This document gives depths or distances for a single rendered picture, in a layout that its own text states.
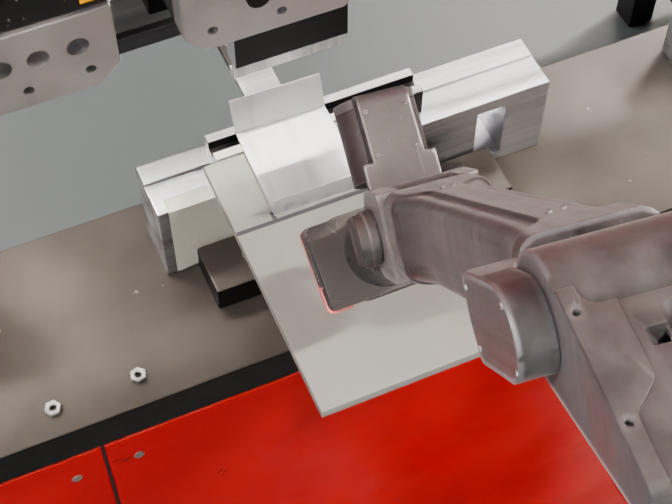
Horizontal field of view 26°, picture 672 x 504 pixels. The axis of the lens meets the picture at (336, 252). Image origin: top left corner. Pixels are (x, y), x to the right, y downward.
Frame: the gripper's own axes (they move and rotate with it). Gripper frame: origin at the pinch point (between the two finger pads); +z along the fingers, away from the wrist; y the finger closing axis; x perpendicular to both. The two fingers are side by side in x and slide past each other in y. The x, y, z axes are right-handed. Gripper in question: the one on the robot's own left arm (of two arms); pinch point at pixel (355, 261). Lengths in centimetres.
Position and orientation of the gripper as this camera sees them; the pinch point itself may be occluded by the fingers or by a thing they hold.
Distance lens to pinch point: 117.3
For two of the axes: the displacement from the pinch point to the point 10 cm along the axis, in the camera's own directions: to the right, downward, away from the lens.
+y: -9.2, 3.2, -2.3
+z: -2.0, 1.2, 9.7
